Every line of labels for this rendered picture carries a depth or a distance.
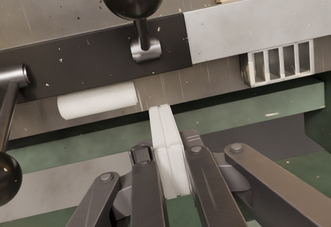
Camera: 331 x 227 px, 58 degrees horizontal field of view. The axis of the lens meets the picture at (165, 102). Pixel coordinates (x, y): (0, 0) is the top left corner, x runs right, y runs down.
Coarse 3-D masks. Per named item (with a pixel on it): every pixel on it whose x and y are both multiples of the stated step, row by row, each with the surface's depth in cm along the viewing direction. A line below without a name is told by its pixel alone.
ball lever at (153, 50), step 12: (108, 0) 16; (120, 0) 16; (132, 0) 16; (144, 0) 16; (156, 0) 16; (120, 12) 16; (132, 12) 16; (144, 12) 17; (144, 24) 21; (144, 36) 23; (132, 48) 26; (144, 48) 26; (156, 48) 26; (144, 60) 27
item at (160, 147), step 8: (152, 112) 20; (152, 120) 19; (160, 120) 19; (152, 128) 18; (160, 128) 17; (152, 136) 17; (160, 136) 16; (160, 144) 15; (160, 152) 15; (168, 152) 15; (160, 160) 15; (168, 160) 15; (160, 168) 15; (168, 168) 15; (168, 176) 15; (168, 184) 15; (168, 192) 16; (176, 192) 16
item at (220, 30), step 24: (240, 0) 28; (264, 0) 28; (288, 0) 28; (312, 0) 28; (120, 24) 30; (192, 24) 28; (216, 24) 28; (240, 24) 28; (264, 24) 29; (288, 24) 29; (312, 24) 29; (192, 48) 29; (216, 48) 29; (240, 48) 29; (264, 48) 29
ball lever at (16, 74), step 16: (0, 80) 26; (16, 80) 26; (32, 80) 27; (16, 96) 25; (0, 112) 24; (0, 128) 22; (0, 144) 21; (0, 160) 19; (0, 176) 19; (16, 176) 20; (0, 192) 19; (16, 192) 20
